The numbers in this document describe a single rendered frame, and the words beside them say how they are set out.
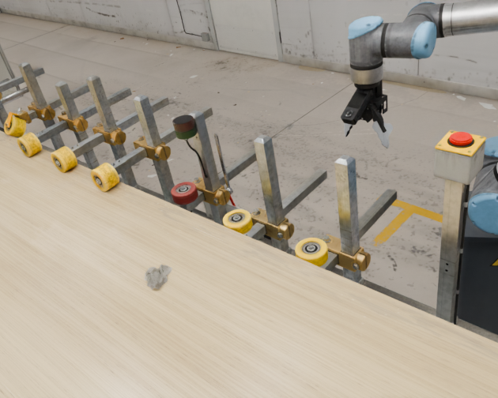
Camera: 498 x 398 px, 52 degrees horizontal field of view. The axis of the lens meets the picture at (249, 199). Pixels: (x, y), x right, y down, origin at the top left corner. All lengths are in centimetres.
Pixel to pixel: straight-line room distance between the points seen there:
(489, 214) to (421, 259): 104
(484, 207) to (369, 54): 53
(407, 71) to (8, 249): 331
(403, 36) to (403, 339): 75
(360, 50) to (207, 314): 80
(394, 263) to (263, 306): 145
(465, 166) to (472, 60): 296
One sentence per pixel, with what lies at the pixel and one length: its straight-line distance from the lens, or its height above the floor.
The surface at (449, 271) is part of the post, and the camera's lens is 122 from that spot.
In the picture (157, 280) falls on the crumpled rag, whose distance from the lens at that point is 128.
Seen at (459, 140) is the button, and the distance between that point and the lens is 102.
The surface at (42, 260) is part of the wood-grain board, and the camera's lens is 152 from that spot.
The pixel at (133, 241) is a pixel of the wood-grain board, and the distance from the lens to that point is 144.
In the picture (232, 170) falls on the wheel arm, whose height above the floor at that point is 86.
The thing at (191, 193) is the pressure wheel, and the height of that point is 90.
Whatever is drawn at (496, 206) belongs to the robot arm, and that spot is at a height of 82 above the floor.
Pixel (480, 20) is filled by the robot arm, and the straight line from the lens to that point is 151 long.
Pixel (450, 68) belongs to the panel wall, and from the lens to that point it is 405.
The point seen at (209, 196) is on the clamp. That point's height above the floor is 85.
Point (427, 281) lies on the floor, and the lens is 246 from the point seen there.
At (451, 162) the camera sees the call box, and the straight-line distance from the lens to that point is 103.
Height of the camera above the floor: 174
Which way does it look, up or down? 35 degrees down
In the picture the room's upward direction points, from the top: 11 degrees counter-clockwise
